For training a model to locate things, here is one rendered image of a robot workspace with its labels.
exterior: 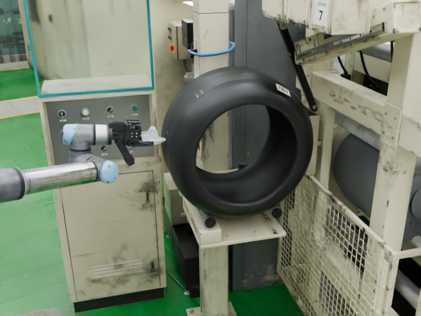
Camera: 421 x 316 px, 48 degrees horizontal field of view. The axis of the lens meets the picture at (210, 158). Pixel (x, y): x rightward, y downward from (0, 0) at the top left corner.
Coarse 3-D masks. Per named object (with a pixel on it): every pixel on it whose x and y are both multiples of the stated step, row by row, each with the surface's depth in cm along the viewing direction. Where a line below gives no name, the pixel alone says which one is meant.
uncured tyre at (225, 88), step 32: (192, 96) 168; (224, 96) 163; (256, 96) 165; (288, 96) 171; (192, 128) 164; (288, 128) 201; (192, 160) 168; (256, 160) 208; (288, 160) 200; (192, 192) 174; (224, 192) 205; (256, 192) 201; (288, 192) 184
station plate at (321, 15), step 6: (318, 0) 144; (324, 0) 141; (318, 6) 145; (324, 6) 142; (318, 12) 145; (324, 12) 142; (318, 18) 146; (324, 18) 142; (318, 24) 146; (324, 24) 143
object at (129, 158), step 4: (116, 140) 169; (120, 140) 169; (116, 144) 169; (120, 144) 170; (120, 148) 170; (124, 148) 171; (124, 152) 171; (128, 152) 172; (124, 156) 172; (128, 156) 172; (132, 156) 174; (128, 160) 172; (132, 160) 173; (128, 164) 173; (132, 164) 174
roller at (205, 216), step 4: (200, 212) 190; (204, 212) 188; (204, 216) 186; (208, 216) 184; (212, 216) 185; (204, 220) 184; (208, 220) 183; (212, 220) 183; (208, 224) 184; (212, 224) 184
